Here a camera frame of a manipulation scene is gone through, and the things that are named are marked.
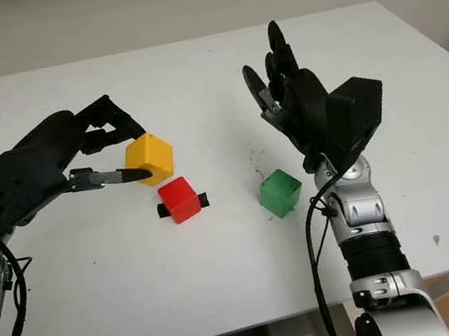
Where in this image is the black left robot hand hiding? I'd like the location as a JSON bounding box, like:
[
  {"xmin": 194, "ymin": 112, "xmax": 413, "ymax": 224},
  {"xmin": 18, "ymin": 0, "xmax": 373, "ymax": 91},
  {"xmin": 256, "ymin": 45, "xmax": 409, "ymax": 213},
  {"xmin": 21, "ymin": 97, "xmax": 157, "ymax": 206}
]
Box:
[{"xmin": 3, "ymin": 88, "xmax": 155, "ymax": 203}]

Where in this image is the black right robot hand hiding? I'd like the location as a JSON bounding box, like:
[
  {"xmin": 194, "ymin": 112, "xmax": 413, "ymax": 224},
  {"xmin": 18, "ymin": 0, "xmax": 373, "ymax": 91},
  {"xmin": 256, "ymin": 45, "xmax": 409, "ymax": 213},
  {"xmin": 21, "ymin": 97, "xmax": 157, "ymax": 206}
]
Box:
[{"xmin": 234, "ymin": 12, "xmax": 344, "ymax": 183}]

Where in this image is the green cube block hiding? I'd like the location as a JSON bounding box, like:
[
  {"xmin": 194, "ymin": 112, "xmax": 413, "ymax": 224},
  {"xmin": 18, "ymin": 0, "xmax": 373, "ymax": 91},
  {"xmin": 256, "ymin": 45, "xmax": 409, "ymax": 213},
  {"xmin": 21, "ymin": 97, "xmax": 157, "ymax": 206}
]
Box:
[{"xmin": 253, "ymin": 164, "xmax": 308, "ymax": 223}]

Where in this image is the yellow cube block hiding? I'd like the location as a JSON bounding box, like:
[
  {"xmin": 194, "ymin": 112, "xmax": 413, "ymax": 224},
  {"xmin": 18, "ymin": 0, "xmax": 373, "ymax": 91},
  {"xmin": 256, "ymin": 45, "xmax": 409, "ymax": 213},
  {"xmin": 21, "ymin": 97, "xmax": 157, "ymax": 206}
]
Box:
[{"xmin": 119, "ymin": 128, "xmax": 179, "ymax": 192}]

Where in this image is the red cube block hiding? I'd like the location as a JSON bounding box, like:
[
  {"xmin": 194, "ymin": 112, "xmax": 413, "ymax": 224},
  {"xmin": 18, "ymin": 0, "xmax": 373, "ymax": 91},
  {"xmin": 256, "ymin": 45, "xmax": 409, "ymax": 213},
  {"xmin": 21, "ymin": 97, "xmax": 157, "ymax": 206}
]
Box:
[{"xmin": 155, "ymin": 174, "xmax": 205, "ymax": 228}]

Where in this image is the black tape strip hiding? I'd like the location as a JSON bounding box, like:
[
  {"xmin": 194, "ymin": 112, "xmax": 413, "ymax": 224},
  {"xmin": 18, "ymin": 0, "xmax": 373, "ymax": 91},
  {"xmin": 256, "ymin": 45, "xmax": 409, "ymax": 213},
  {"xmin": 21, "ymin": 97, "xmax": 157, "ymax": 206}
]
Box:
[{"xmin": 155, "ymin": 191, "xmax": 213, "ymax": 221}]

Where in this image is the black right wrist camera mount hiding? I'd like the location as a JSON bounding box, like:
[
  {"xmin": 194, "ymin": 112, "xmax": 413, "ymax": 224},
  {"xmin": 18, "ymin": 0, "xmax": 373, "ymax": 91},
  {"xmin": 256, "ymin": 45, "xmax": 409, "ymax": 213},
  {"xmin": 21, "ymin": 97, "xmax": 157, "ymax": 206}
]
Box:
[{"xmin": 316, "ymin": 72, "xmax": 398, "ymax": 180}]

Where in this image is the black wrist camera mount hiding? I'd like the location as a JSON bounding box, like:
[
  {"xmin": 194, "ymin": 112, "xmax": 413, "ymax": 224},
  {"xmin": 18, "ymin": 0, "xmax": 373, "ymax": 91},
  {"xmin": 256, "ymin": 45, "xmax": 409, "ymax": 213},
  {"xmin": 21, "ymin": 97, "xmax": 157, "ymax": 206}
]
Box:
[
  {"xmin": 316, "ymin": 72, "xmax": 398, "ymax": 180},
  {"xmin": 0, "ymin": 141, "xmax": 76, "ymax": 236}
]

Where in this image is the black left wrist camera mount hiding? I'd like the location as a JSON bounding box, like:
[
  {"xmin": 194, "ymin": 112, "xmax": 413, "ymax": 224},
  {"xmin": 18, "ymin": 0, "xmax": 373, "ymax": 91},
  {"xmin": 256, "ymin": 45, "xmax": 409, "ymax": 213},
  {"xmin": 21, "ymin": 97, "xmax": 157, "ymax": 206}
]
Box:
[{"xmin": 0, "ymin": 141, "xmax": 76, "ymax": 236}]

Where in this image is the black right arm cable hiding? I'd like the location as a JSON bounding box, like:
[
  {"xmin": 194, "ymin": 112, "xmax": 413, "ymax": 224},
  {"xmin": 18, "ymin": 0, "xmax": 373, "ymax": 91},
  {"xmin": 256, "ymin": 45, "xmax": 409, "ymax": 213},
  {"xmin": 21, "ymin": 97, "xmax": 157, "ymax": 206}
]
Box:
[{"xmin": 295, "ymin": 176, "xmax": 367, "ymax": 336}]

